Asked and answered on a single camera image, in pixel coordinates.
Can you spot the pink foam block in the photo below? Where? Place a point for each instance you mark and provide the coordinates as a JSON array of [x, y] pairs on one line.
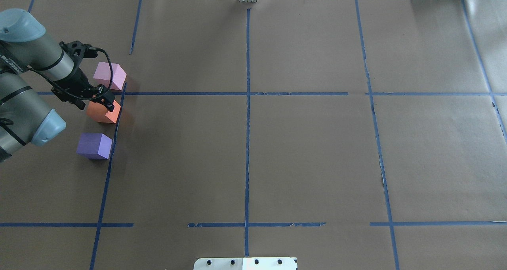
[[105, 74]]

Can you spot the purple foam block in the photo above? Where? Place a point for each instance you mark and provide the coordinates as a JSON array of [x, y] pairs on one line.
[[96, 146]]

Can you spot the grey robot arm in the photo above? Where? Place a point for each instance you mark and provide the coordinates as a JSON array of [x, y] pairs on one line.
[[27, 46]]

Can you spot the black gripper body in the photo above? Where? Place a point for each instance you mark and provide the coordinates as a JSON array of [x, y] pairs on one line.
[[80, 84]]

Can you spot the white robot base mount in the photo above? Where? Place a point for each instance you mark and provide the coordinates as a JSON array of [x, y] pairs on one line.
[[246, 263]]

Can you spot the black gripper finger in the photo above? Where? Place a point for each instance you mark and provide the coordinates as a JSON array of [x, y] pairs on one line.
[[103, 93], [108, 102]]

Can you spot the orange foam block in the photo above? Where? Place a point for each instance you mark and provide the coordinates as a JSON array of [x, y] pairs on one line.
[[101, 114]]

